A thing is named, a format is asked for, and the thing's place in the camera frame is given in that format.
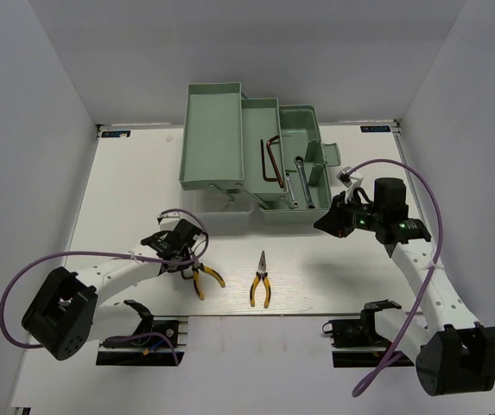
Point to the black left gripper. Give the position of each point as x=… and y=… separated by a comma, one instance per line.
x=182, y=266

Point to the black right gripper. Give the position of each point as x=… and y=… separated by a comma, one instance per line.
x=335, y=220

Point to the large silver ratchet wrench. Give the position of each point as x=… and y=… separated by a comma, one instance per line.
x=299, y=163

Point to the green toolbox with clear lid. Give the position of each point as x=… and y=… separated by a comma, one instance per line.
x=236, y=151

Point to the small silver ratchet wrench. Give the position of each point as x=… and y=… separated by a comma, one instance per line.
x=294, y=201

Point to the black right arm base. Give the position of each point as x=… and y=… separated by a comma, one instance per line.
x=355, y=341

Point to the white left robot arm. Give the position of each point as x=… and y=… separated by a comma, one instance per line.
x=72, y=308

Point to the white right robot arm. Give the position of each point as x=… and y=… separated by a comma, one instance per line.
x=453, y=352

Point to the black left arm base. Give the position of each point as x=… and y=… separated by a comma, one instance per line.
x=148, y=351

